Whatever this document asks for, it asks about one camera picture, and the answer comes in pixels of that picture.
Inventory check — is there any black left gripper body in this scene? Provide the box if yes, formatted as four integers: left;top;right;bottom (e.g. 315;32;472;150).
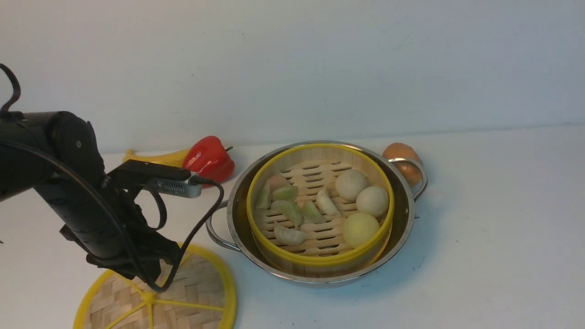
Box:
58;178;182;284

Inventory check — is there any woven bamboo steamer lid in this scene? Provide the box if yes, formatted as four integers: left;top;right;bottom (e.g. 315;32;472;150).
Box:
73;245;237;329

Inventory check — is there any bamboo steamer basket yellow rim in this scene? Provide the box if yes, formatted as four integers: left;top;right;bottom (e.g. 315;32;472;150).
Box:
246;148;394;266

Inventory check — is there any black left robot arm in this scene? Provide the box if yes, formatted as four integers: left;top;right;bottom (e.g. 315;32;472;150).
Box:
1;64;183;286

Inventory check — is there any stainless steel pot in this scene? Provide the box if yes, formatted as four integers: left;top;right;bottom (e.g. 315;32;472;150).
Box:
206;140;428;289

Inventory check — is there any yellow banana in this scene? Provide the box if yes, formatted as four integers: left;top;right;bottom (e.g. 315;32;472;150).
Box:
122;149;190;167

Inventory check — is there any red bell pepper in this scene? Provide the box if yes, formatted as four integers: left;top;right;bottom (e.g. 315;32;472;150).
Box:
182;136;235;183

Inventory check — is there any pink green dumpling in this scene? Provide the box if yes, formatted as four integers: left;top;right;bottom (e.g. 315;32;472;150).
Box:
255;174;290;209

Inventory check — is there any pale green dumpling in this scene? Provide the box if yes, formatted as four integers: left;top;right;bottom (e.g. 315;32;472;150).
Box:
270;200;303;228

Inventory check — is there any light green dumpling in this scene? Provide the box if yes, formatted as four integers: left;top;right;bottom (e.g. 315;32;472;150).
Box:
301;200;327;224

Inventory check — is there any white dumpling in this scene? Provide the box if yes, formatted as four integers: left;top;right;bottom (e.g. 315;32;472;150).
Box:
315;187;340;215

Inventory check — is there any yellow round bun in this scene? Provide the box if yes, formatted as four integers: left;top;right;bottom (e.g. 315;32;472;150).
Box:
342;212;380;249

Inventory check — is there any white round bun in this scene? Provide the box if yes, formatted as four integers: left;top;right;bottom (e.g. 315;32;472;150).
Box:
335;169;370;202
356;186;389;218

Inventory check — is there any brown onion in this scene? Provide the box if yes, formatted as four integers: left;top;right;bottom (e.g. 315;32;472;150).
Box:
382;143;423;187

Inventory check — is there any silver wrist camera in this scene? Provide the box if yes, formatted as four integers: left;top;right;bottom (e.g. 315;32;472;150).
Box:
107;159;203;199

